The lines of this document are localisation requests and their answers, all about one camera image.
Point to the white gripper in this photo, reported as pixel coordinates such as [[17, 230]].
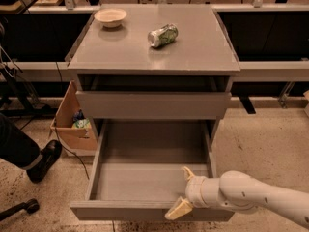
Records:
[[195, 190]]

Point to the grey drawer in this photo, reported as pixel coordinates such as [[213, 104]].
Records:
[[153, 97], [137, 173]]

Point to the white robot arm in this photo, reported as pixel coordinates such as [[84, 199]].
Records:
[[238, 192]]

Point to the grey top drawer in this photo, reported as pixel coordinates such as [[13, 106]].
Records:
[[153, 97]]

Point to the grey drawer cabinet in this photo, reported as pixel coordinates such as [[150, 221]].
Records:
[[201, 48]]

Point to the brown cardboard box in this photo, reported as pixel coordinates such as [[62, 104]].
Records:
[[83, 142]]

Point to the green chip bag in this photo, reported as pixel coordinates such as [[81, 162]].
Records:
[[81, 124]]

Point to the blue snack bag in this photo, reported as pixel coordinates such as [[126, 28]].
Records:
[[78, 116]]

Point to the black shoe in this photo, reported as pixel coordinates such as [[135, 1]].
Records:
[[49, 155]]

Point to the black office chair base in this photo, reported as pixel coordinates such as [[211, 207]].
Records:
[[31, 206]]

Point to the green crushed soda can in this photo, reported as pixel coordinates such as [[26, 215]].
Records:
[[163, 36]]

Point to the right grey workbench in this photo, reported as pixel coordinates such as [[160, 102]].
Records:
[[272, 45]]

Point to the grey workbench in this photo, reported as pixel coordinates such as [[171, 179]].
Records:
[[39, 44], [272, 45]]

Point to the person's dark trouser leg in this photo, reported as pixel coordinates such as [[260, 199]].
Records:
[[16, 147]]

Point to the beige ceramic bowl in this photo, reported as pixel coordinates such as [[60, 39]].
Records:
[[110, 18]]

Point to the black tripod stand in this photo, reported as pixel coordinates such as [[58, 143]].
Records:
[[22, 95]]

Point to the left grey workbench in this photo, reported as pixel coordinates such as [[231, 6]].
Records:
[[39, 44]]

